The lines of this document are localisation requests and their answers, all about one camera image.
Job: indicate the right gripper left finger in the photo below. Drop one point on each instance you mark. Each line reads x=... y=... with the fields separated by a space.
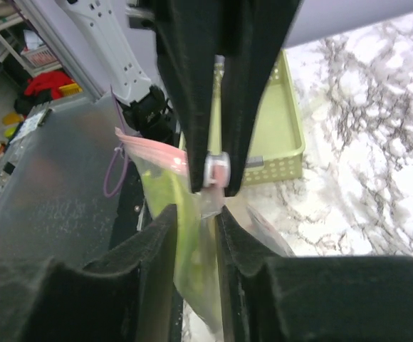
x=125 y=295

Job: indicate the clear zip top bag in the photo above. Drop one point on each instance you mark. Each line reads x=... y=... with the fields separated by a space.
x=149 y=155

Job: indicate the red cloth pile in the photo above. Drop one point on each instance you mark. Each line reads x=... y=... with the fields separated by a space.
x=41 y=89

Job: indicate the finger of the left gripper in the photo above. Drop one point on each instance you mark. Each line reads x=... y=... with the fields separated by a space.
x=187 y=34
x=253 y=34

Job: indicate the green fake celery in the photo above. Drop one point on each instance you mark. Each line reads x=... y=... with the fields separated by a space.
x=195 y=272

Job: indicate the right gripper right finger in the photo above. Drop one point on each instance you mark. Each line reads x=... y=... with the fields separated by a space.
x=268 y=297

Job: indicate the green plastic basket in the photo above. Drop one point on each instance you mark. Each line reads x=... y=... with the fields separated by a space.
x=277 y=147

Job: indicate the yellow plastic crate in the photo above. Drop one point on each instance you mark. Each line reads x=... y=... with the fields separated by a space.
x=69 y=90

